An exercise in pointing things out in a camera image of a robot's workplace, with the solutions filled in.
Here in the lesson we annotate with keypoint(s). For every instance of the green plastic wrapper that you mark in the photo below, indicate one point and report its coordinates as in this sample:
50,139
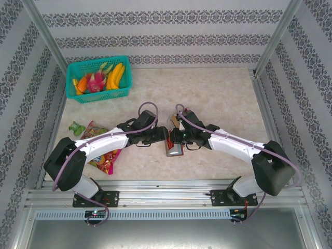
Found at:
76,129

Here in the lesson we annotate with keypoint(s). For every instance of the pink dragon fruit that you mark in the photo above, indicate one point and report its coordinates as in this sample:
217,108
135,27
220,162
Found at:
96,81

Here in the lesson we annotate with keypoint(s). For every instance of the teal plastic basket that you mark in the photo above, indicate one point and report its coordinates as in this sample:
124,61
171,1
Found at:
103,97

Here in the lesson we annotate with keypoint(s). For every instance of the red credit card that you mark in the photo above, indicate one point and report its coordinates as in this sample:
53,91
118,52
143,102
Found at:
169,144

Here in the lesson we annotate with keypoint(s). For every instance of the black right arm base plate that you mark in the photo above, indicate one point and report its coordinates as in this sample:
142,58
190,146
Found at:
216,198

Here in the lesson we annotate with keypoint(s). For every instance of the aluminium side rail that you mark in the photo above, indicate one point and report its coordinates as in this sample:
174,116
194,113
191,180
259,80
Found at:
269,116
55,116

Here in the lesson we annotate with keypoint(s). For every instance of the aluminium front rail beams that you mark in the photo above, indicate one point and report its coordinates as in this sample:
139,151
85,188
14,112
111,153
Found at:
160,194

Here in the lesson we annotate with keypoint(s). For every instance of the red and blue booklet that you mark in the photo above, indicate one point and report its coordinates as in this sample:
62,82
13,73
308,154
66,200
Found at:
175,152

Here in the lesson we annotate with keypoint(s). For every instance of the small yellow fruit piece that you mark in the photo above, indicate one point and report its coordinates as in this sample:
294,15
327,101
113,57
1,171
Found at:
75,83

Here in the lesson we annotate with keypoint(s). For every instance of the aluminium frame post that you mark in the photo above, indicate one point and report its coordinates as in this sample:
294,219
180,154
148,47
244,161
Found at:
278,33
45,36

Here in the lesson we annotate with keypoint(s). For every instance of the orange mango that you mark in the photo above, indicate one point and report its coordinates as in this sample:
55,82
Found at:
82,85

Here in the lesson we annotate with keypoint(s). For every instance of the yellow banana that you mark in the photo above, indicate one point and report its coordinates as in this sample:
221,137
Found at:
117,75
110,83

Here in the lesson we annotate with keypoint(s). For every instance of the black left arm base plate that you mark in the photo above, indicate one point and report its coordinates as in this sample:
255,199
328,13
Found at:
112,198

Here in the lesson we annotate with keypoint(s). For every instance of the grey metal sheet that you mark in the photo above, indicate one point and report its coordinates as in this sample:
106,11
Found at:
166,236

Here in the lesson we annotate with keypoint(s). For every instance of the red snack bag pink edge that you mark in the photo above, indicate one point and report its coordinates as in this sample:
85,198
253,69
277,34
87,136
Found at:
109,162

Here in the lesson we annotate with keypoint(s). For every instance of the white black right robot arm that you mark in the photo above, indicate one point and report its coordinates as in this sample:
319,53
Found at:
228,145

